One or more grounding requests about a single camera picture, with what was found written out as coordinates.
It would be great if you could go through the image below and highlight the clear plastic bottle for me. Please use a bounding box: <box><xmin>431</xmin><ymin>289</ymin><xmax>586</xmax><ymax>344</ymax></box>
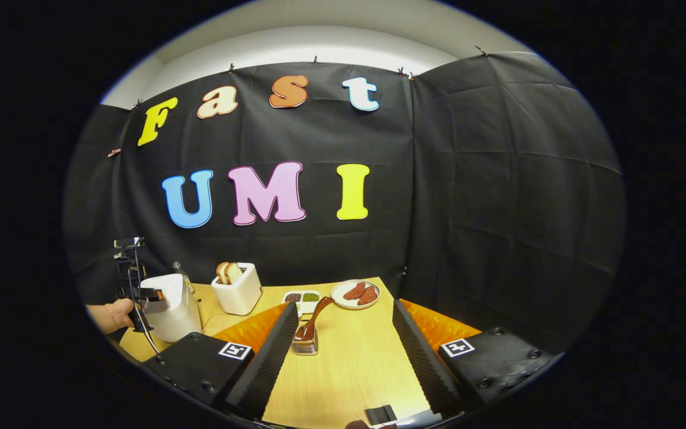
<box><xmin>171</xmin><ymin>261</ymin><xmax>196</xmax><ymax>296</ymax></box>

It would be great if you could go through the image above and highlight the white toaster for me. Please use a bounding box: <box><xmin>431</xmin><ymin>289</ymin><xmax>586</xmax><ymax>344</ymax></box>
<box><xmin>211</xmin><ymin>263</ymin><xmax>263</xmax><ymax>316</ymax></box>

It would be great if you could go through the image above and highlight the thin gripper cable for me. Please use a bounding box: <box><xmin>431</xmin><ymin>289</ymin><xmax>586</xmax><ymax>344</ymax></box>
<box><xmin>130</xmin><ymin>241</ymin><xmax>163</xmax><ymax>357</ymax></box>

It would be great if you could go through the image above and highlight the white rice cooker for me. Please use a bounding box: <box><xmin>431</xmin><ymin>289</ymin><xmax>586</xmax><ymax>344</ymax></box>
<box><xmin>139</xmin><ymin>274</ymin><xmax>202</xmax><ymax>343</ymax></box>

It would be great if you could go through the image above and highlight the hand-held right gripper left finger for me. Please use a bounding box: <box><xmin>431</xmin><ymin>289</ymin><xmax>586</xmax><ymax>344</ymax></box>
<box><xmin>144</xmin><ymin>301</ymin><xmax>300</xmax><ymax>421</ymax></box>

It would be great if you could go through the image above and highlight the white divided bean dish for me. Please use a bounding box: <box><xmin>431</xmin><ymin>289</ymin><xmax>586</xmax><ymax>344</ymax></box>
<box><xmin>282</xmin><ymin>290</ymin><xmax>322</xmax><ymax>316</ymax></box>

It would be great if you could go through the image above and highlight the black backdrop cloth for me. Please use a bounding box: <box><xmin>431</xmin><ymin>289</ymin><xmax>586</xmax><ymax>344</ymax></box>
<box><xmin>63</xmin><ymin>52</ymin><xmax>626</xmax><ymax>358</ymax></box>

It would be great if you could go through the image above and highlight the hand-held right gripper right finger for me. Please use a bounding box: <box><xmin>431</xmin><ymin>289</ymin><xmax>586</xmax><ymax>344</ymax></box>
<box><xmin>392</xmin><ymin>299</ymin><xmax>558</xmax><ymax>415</ymax></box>

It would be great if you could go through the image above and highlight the brown wooden spoon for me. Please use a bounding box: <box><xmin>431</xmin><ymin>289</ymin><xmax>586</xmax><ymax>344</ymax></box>
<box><xmin>295</xmin><ymin>296</ymin><xmax>335</xmax><ymax>346</ymax></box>

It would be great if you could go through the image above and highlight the white round plate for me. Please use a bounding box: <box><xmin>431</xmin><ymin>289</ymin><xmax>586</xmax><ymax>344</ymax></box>
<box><xmin>330</xmin><ymin>279</ymin><xmax>381</xmax><ymax>310</ymax></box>

